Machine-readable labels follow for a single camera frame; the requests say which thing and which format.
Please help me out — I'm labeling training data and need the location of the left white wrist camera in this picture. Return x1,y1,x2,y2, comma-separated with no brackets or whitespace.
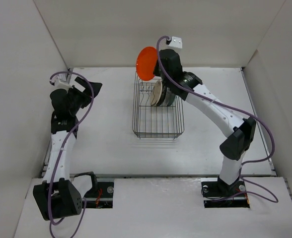
49,74,72,90

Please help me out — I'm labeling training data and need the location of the orange plastic plate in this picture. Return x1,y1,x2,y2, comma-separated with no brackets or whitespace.
136,46,157,81

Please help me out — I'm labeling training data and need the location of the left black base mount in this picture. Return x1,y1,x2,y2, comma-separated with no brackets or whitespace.
84,180,114,209

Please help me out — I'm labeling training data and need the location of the grey wire dish rack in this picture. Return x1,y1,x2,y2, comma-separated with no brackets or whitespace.
132,74,184,139

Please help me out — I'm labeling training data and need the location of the black glossy plate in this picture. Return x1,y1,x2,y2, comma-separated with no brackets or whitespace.
161,86,170,107

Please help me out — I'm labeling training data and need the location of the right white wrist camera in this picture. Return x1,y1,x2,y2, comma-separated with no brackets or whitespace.
165,36,183,50

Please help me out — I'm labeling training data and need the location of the clear glass plate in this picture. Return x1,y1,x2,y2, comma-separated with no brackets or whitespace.
165,88,173,107

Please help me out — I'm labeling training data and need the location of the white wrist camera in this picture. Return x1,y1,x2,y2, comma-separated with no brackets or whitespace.
165,36,183,50
49,74,72,90

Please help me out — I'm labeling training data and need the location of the blue patterned ceramic plate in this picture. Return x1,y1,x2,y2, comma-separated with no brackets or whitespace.
168,94,176,107

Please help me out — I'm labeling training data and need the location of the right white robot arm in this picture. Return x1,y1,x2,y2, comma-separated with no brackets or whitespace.
153,49,256,195

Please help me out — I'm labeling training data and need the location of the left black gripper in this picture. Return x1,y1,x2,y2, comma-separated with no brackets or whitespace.
67,78,102,116

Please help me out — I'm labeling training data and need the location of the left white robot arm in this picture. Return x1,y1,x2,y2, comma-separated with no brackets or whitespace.
33,77,102,221

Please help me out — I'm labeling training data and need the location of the cream plate with green spot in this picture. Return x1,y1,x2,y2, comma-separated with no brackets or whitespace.
150,80,163,107

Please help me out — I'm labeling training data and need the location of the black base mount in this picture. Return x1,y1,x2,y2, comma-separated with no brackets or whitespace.
201,180,250,208
84,180,114,209

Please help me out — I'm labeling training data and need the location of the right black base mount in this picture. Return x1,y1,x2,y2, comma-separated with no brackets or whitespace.
201,180,250,208

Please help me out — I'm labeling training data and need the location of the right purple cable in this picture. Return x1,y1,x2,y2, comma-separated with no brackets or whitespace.
156,36,279,203

